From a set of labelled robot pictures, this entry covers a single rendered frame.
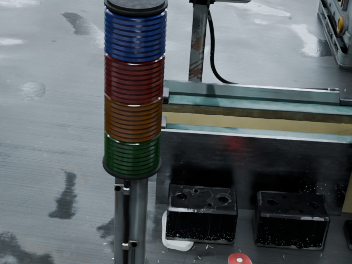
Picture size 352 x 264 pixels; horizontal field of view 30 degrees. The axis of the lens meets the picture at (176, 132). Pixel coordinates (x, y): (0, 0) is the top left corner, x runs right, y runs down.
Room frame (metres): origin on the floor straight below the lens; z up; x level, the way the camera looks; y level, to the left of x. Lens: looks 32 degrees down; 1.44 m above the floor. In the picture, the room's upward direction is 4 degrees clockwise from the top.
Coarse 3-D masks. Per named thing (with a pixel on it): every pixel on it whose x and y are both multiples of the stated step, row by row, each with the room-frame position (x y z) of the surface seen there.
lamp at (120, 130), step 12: (108, 96) 0.57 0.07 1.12; (108, 108) 0.56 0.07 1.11; (120, 108) 0.55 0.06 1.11; (132, 108) 0.55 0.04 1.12; (144, 108) 0.56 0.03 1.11; (156, 108) 0.57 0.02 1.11; (108, 120) 0.56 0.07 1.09; (120, 120) 0.56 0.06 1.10; (132, 120) 0.55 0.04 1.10; (144, 120) 0.56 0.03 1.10; (156, 120) 0.57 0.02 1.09; (108, 132) 0.57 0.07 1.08; (120, 132) 0.55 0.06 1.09; (132, 132) 0.55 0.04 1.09; (144, 132) 0.56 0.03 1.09; (156, 132) 0.57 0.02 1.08
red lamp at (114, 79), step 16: (112, 64) 0.56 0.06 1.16; (128, 64) 0.55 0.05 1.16; (144, 64) 0.55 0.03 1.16; (160, 64) 0.57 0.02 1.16; (112, 80) 0.56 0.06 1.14; (128, 80) 0.55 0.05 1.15; (144, 80) 0.56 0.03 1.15; (160, 80) 0.57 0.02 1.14; (112, 96) 0.56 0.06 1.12; (128, 96) 0.55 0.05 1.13; (144, 96) 0.56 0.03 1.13
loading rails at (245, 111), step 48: (192, 96) 0.94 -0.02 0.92; (240, 96) 0.94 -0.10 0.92; (288, 96) 0.95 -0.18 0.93; (336, 96) 0.95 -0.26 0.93; (192, 144) 0.80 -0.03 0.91; (240, 144) 0.80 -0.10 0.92; (288, 144) 0.80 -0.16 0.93; (336, 144) 0.80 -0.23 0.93; (240, 192) 0.80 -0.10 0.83; (288, 192) 0.80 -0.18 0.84; (336, 192) 0.80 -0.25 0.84
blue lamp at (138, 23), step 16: (112, 16) 0.56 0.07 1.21; (128, 16) 0.61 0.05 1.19; (160, 16) 0.56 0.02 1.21; (112, 32) 0.56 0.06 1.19; (128, 32) 0.55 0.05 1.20; (144, 32) 0.56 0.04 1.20; (160, 32) 0.57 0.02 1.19; (112, 48) 0.56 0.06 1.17; (128, 48) 0.55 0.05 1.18; (144, 48) 0.56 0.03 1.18; (160, 48) 0.57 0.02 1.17
